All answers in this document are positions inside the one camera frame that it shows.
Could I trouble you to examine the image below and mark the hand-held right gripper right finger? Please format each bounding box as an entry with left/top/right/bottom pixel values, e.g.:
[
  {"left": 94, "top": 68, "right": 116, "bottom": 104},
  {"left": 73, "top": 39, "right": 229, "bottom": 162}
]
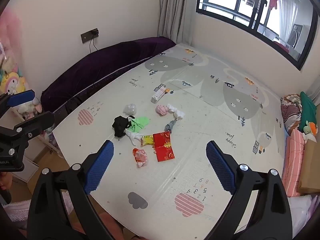
[{"left": 204, "top": 140, "right": 293, "bottom": 240}]

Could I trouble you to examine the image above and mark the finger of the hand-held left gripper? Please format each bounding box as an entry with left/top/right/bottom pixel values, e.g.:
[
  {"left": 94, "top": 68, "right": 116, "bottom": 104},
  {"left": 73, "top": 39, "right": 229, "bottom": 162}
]
[
  {"left": 0, "top": 111, "right": 55, "bottom": 155},
  {"left": 0, "top": 89, "right": 36, "bottom": 118}
]

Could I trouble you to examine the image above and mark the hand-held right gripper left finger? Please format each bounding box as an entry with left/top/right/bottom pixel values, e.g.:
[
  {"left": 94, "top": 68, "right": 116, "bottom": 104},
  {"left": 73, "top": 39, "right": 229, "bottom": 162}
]
[{"left": 27, "top": 140, "right": 123, "bottom": 240}]

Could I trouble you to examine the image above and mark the green cloth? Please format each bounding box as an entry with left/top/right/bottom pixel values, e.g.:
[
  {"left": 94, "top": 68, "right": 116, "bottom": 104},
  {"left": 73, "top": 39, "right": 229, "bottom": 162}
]
[{"left": 126, "top": 116, "right": 150, "bottom": 133}]

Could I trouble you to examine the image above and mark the person's left hand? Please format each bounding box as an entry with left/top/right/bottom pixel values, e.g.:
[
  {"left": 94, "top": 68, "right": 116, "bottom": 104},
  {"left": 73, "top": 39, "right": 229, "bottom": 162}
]
[{"left": 0, "top": 172, "right": 12, "bottom": 204}]

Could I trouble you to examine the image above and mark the white storage box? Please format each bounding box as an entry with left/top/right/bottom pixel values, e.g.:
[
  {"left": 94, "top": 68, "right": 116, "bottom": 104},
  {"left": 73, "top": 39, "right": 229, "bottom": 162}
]
[{"left": 11, "top": 155, "right": 39, "bottom": 183}]

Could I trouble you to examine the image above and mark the pile of plush toys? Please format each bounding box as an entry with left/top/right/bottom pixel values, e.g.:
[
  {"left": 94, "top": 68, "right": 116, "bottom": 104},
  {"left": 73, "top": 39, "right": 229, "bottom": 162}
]
[{"left": 0, "top": 52, "right": 42, "bottom": 120}]

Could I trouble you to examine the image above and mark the white toy shelf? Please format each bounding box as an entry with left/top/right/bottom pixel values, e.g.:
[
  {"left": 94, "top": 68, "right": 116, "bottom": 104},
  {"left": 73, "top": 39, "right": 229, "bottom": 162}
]
[{"left": 10, "top": 105, "right": 60, "bottom": 155}]

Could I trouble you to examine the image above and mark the orange white wrapper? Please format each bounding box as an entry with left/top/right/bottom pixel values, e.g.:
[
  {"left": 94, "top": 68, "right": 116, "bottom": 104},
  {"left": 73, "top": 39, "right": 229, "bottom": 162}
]
[{"left": 132, "top": 148, "right": 148, "bottom": 168}]

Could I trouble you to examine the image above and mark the white crumpled tissue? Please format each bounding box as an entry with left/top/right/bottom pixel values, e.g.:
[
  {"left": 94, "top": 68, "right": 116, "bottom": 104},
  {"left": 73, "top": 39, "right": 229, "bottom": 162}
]
[{"left": 125, "top": 129, "right": 145, "bottom": 146}]

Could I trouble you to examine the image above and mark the black cloth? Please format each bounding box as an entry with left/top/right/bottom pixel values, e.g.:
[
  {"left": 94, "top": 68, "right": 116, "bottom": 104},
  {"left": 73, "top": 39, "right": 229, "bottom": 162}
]
[{"left": 112, "top": 115, "right": 135, "bottom": 138}]

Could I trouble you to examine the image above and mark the lavender cloth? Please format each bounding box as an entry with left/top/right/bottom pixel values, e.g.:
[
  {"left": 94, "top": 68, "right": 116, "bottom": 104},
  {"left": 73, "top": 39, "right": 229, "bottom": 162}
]
[{"left": 0, "top": 197, "right": 33, "bottom": 228}]

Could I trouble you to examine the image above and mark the yellow snack packet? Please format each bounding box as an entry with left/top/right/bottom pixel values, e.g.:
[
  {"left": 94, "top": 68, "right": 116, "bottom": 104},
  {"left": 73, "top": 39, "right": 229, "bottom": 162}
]
[{"left": 140, "top": 134, "right": 155, "bottom": 147}]

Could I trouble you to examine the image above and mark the red envelope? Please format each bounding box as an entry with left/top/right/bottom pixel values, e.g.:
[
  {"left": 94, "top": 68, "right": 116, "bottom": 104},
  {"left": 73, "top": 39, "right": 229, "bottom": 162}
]
[{"left": 152, "top": 131, "right": 175, "bottom": 162}]

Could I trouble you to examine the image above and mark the grey sock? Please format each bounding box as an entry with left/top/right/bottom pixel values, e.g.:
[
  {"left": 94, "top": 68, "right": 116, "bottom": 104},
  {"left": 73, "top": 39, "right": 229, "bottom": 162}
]
[{"left": 164, "top": 119, "right": 178, "bottom": 132}]

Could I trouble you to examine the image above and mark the clear plastic bag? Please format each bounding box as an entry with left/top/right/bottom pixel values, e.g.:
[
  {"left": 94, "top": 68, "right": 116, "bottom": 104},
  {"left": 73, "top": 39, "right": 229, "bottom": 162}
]
[{"left": 123, "top": 103, "right": 137, "bottom": 115}]

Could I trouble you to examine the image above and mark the white crumpled cloth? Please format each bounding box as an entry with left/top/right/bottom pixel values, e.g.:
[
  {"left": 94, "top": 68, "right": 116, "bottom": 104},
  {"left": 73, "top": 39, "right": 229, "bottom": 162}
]
[{"left": 167, "top": 103, "right": 185, "bottom": 120}]

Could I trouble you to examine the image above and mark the pink striped pillow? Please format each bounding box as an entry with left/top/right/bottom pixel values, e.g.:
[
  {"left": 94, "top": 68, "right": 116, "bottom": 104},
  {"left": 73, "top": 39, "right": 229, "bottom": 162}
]
[{"left": 281, "top": 129, "right": 307, "bottom": 197}]

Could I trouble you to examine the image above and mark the pink cloth ball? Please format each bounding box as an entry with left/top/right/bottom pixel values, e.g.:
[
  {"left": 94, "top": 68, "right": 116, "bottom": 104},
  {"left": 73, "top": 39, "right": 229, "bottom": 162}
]
[{"left": 156, "top": 104, "right": 169, "bottom": 117}]

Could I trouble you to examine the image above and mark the striped blanket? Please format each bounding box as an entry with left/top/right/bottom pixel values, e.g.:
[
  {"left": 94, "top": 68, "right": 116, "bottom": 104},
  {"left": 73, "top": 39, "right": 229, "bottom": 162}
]
[{"left": 280, "top": 94, "right": 304, "bottom": 133}]

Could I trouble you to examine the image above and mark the cardboard box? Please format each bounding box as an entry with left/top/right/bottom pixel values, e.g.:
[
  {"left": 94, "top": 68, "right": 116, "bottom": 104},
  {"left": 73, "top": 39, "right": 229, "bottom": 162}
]
[{"left": 297, "top": 139, "right": 320, "bottom": 194}]

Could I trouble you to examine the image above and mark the white carton box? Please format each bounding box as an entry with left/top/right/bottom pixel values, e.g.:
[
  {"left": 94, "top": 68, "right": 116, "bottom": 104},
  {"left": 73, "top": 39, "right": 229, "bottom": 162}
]
[{"left": 151, "top": 86, "right": 167, "bottom": 104}]

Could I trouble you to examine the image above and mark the white bedding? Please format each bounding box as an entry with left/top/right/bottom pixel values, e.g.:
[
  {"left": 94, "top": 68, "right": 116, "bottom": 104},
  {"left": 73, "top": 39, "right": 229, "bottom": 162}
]
[{"left": 287, "top": 195, "right": 313, "bottom": 238}]

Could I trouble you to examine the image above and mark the black framed window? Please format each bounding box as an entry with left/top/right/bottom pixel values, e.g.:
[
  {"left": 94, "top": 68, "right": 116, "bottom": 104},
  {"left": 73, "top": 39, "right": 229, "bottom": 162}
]
[{"left": 196, "top": 0, "right": 319, "bottom": 71}]

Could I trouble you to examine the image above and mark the washing machine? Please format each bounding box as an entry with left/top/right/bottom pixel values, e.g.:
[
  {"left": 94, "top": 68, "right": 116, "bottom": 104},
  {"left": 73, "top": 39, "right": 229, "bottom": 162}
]
[{"left": 287, "top": 24, "right": 304, "bottom": 49}]

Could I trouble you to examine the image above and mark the beige curtain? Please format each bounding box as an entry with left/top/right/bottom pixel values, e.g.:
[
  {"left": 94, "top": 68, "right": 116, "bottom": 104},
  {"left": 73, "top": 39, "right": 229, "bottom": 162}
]
[{"left": 157, "top": 0, "right": 200, "bottom": 47}]

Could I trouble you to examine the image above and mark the black charger cable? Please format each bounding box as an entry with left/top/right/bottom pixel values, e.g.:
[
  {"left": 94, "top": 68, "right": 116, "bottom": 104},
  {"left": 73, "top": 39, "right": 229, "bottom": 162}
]
[{"left": 89, "top": 35, "right": 98, "bottom": 53}]

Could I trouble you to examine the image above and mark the grey wall socket plate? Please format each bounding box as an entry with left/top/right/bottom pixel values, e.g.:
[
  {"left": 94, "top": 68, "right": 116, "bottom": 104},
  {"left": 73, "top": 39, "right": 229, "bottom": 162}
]
[{"left": 80, "top": 28, "right": 99, "bottom": 43}]

